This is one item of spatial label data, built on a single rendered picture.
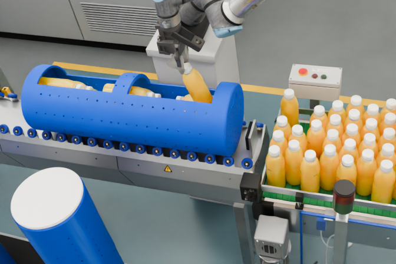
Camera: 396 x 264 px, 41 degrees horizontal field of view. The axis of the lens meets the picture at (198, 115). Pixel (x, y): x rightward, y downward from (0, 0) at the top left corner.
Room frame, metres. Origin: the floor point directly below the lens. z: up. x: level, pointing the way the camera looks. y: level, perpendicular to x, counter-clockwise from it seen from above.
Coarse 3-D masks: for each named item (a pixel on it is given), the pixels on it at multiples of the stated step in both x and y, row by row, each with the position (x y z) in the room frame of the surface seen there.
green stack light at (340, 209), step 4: (332, 200) 0.90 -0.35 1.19; (332, 204) 0.89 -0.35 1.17; (336, 204) 0.87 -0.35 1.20; (340, 204) 0.86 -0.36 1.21; (352, 204) 0.86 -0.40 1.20; (336, 208) 0.87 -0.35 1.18; (340, 208) 0.86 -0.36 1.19; (344, 208) 0.86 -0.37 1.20; (348, 208) 0.86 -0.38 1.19; (352, 208) 0.86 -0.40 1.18; (336, 212) 0.87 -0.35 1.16; (340, 212) 0.86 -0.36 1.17; (344, 212) 0.86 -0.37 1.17; (348, 212) 0.86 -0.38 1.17
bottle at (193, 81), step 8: (192, 72) 1.47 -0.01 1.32; (184, 80) 1.46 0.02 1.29; (192, 80) 1.45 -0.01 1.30; (200, 80) 1.46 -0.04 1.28; (192, 88) 1.44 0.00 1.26; (200, 88) 1.44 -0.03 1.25; (208, 88) 1.47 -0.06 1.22; (192, 96) 1.45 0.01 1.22; (200, 96) 1.44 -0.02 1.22; (208, 96) 1.45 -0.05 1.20
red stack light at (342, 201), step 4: (336, 196) 0.87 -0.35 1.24; (340, 196) 0.87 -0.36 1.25; (352, 196) 0.86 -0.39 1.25; (336, 200) 0.87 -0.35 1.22; (340, 200) 0.86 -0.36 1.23; (344, 200) 0.86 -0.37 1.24; (348, 200) 0.86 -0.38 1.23; (352, 200) 0.86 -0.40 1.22; (344, 204) 0.86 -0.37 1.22; (348, 204) 0.86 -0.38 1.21
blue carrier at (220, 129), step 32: (32, 96) 1.67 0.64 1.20; (64, 96) 1.62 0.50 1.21; (96, 96) 1.57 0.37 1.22; (128, 96) 1.52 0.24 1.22; (224, 96) 1.40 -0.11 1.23; (64, 128) 1.57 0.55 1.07; (96, 128) 1.50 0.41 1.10; (128, 128) 1.44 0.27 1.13; (160, 128) 1.39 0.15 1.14; (192, 128) 1.34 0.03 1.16; (224, 128) 1.30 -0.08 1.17
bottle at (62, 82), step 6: (42, 78) 1.77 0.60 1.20; (48, 78) 1.76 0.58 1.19; (54, 78) 1.76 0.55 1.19; (60, 78) 1.76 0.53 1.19; (42, 84) 1.74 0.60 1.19; (48, 84) 1.73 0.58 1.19; (54, 84) 1.72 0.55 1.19; (60, 84) 1.71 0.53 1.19; (66, 84) 1.70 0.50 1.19; (72, 84) 1.70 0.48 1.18
